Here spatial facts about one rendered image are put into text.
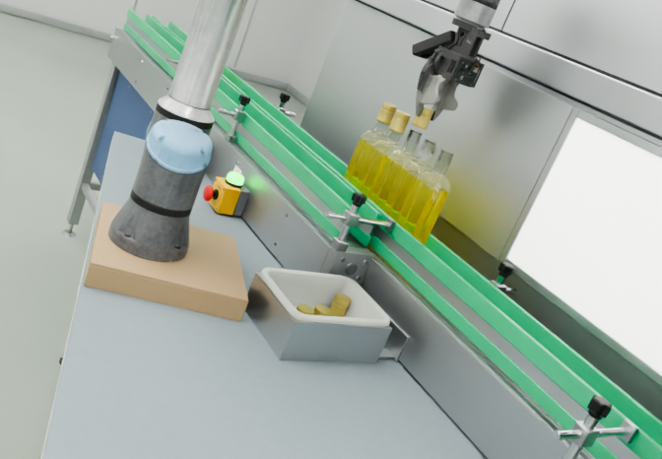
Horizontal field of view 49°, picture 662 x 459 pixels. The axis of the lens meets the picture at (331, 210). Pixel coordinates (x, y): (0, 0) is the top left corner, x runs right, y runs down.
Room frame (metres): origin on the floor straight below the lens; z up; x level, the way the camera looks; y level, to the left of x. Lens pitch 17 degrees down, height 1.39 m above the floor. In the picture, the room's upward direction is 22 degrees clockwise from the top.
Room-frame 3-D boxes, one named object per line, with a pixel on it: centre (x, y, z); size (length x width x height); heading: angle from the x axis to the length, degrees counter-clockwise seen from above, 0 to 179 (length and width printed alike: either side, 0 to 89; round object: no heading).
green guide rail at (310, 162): (2.19, 0.43, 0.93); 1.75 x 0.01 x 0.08; 37
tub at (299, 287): (1.27, -0.05, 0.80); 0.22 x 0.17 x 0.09; 127
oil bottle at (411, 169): (1.53, -0.14, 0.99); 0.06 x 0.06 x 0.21; 37
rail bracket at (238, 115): (1.88, 0.34, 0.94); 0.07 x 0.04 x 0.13; 127
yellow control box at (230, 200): (1.73, 0.25, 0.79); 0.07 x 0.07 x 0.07; 37
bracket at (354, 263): (1.44, -0.08, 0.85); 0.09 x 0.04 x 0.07; 127
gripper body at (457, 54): (1.56, -0.12, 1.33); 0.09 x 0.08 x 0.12; 38
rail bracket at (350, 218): (1.43, -0.06, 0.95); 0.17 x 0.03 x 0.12; 127
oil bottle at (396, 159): (1.58, -0.11, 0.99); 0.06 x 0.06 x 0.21; 38
